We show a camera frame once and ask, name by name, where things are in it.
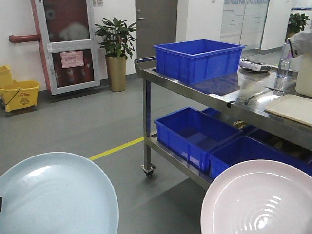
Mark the light blue plate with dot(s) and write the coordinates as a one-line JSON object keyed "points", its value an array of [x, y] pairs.
{"points": [[57, 193]]}

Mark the pink plate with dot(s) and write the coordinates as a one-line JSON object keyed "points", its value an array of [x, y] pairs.
{"points": [[258, 197]]}

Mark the beige tray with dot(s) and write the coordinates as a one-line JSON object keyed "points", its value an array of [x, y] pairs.
{"points": [[293, 107]]}

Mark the yellow mop bucket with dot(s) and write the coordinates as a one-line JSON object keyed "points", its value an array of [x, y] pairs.
{"points": [[16, 95]]}

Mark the red pipe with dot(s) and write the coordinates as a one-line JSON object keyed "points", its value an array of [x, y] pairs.
{"points": [[21, 39]]}

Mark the plant in gold pot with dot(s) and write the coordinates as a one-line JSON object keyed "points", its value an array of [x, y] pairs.
{"points": [[118, 42]]}

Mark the blue bin lower left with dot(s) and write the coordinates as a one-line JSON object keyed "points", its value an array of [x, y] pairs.
{"points": [[193, 135]]}

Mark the grey door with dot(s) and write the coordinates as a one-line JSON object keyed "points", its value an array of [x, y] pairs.
{"points": [[155, 24]]}

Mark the blue plastic bin top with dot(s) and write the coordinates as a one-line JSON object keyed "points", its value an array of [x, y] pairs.
{"points": [[197, 60]]}

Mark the blue bin lower right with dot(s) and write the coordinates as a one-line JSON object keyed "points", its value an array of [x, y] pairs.
{"points": [[245, 148]]}

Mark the stainless steel cart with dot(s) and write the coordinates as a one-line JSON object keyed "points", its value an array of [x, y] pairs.
{"points": [[240, 104]]}

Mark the white grey remote controller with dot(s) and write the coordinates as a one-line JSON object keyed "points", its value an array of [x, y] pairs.
{"points": [[245, 63]]}

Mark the clear water bottle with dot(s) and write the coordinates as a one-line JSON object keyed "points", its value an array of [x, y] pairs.
{"points": [[283, 67]]}

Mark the cream plastic basket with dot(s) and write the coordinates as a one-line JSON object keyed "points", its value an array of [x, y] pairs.
{"points": [[304, 77]]}

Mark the grey jacket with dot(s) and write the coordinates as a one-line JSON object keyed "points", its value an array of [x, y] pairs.
{"points": [[300, 43]]}

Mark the potted plant far right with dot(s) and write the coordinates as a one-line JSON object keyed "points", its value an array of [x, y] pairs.
{"points": [[297, 23]]}

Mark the fire hose cabinet door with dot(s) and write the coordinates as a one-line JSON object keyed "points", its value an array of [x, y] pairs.
{"points": [[67, 44]]}

